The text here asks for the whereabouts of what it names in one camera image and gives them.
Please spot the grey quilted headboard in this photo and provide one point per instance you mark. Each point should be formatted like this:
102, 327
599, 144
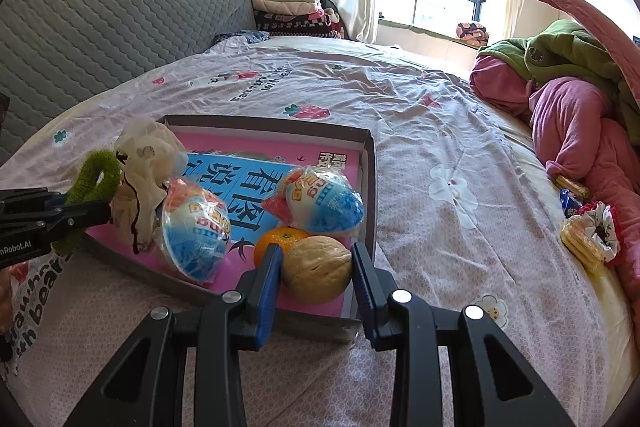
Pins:
100, 32

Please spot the mandarin orange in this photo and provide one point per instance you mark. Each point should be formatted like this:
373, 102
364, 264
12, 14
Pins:
292, 237

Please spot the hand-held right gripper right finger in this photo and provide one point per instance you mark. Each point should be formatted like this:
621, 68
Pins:
367, 297

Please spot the pink folded blanket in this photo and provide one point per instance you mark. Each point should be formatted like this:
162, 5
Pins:
287, 8

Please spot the toy egg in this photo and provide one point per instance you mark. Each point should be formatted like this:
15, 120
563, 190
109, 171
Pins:
195, 227
325, 207

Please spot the patterned folded blanket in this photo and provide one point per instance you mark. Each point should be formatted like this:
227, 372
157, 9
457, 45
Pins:
472, 33

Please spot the pink quilted blanket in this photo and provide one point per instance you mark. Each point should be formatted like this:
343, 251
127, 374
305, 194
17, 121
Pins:
590, 17

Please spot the dark patterned cloth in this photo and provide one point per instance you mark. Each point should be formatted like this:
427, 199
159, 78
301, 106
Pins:
245, 38

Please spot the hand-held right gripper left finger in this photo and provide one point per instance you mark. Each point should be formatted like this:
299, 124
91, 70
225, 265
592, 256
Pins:
267, 297

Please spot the walnut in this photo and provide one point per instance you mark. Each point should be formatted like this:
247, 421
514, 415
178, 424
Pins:
315, 269

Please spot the dark checked folded blanket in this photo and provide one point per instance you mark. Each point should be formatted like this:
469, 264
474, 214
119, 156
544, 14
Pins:
295, 27

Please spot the pink cushion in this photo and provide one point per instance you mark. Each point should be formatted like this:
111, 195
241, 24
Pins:
495, 87

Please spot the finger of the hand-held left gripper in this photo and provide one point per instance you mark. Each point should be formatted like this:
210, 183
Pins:
85, 213
55, 202

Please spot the pink fleece garment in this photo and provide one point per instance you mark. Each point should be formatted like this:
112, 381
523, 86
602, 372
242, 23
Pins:
575, 117

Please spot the cream mesh scrunchie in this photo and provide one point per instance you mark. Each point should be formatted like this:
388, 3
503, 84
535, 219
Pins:
150, 157

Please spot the small blue snack packet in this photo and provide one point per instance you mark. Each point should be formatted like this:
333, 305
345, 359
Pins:
570, 203

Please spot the grey shallow cardboard box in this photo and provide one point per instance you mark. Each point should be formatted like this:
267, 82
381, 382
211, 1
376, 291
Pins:
325, 327

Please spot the yellow wafer packet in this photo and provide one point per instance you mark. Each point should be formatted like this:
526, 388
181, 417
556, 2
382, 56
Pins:
580, 243
572, 186

